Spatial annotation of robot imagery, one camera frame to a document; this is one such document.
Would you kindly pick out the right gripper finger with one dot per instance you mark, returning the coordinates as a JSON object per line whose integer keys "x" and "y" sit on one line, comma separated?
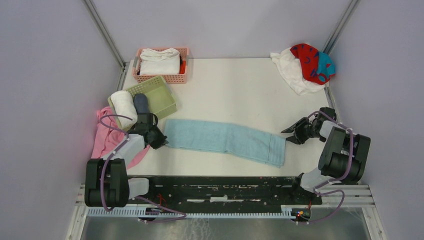
{"x": 293, "y": 139}
{"x": 296, "y": 127}

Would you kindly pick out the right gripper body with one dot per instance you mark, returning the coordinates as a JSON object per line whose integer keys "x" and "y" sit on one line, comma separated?
{"x": 303, "y": 132}

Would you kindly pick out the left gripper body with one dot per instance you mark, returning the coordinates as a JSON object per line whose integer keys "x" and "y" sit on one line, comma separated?
{"x": 155, "y": 131}

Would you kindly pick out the light blue towel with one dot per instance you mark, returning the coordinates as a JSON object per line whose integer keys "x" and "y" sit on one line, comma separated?
{"x": 226, "y": 138}

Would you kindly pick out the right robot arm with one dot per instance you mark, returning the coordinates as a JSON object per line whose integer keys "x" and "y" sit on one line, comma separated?
{"x": 344, "y": 156}

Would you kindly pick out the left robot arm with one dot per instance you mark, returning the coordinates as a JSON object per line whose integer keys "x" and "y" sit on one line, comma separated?
{"x": 107, "y": 184}

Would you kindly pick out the green plastic basket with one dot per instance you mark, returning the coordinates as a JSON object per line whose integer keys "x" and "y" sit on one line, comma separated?
{"x": 160, "y": 98}

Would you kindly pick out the rolled dark blue towel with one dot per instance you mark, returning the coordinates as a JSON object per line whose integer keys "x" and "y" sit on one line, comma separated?
{"x": 141, "y": 103}

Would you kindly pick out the rolled white towel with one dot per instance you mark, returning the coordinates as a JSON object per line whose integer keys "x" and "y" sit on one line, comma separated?
{"x": 123, "y": 104}

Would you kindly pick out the pink towel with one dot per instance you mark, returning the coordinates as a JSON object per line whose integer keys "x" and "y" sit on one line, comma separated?
{"x": 106, "y": 139}

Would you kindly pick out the red and teal patterned towel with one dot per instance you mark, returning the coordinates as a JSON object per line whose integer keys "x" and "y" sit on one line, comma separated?
{"x": 316, "y": 66}

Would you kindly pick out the white crumpled towel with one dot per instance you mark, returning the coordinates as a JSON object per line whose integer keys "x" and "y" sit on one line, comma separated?
{"x": 290, "y": 70}

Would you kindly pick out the pink plastic basket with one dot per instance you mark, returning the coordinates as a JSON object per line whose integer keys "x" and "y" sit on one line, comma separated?
{"x": 180, "y": 78}

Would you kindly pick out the folded white towel in basket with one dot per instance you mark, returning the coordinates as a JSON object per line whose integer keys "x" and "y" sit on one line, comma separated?
{"x": 155, "y": 62}

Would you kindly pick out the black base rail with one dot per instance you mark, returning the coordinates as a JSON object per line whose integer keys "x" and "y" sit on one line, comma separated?
{"x": 228, "y": 194}

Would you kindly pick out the white cable duct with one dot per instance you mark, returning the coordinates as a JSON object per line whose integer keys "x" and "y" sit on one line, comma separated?
{"x": 145, "y": 211}

